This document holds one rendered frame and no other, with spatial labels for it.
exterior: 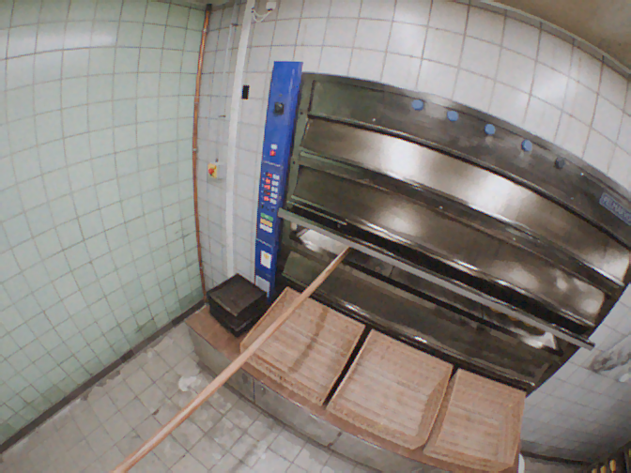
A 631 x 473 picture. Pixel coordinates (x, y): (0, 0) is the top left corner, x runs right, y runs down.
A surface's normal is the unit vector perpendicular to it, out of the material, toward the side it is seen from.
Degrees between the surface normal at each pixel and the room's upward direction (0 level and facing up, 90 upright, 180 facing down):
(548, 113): 90
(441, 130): 90
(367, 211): 70
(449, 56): 90
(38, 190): 90
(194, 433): 0
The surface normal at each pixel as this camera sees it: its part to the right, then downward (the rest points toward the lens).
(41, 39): 0.86, 0.37
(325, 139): -0.40, 0.05
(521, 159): -0.48, 0.36
